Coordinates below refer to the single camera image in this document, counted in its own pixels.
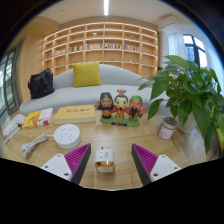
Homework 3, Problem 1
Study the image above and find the yellow cushion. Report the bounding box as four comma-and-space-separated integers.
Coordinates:
71, 61, 103, 89

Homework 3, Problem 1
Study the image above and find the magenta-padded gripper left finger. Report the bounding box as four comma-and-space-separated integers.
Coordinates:
40, 142, 92, 186

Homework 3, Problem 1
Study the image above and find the green potted plant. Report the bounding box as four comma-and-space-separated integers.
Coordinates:
138, 54, 224, 154

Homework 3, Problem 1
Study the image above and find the white sheer curtain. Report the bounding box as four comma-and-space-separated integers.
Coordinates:
166, 32, 186, 62

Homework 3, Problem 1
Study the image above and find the white power strip cable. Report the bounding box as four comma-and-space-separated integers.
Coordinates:
21, 133, 56, 159

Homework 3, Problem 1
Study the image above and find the wooden shelf unit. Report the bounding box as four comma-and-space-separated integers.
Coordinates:
41, 21, 159, 78

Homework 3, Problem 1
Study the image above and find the large yellow book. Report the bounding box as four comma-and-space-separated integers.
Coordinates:
53, 104, 97, 125

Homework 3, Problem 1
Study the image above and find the white charger with gold trim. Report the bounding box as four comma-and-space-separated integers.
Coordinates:
94, 146, 116, 174

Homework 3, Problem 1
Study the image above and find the glass door with dark frame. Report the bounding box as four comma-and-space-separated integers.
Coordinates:
0, 43, 23, 118

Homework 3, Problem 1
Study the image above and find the white air conditioner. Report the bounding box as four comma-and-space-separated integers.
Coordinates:
159, 14, 181, 30

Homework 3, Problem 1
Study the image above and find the long ceiling light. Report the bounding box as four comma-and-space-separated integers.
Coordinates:
103, 0, 110, 17

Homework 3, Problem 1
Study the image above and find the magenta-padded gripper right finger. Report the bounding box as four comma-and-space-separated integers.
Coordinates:
130, 143, 182, 187

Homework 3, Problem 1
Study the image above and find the open magazine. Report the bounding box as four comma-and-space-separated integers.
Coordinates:
1, 113, 27, 144

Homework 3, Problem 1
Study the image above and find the three-figure figurine on green base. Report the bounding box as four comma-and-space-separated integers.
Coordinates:
94, 88, 147, 128

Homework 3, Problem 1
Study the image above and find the round white power strip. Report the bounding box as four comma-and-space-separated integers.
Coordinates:
53, 123, 83, 150

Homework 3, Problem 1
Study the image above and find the dark-framed window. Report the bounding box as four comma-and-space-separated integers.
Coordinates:
182, 33, 210, 69

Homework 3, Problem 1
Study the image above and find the light grey sofa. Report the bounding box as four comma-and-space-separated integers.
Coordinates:
19, 63, 171, 117

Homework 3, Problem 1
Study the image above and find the yellow and white book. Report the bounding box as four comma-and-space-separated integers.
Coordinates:
21, 107, 54, 130

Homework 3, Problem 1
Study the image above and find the black bag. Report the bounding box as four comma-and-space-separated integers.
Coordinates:
27, 68, 56, 100

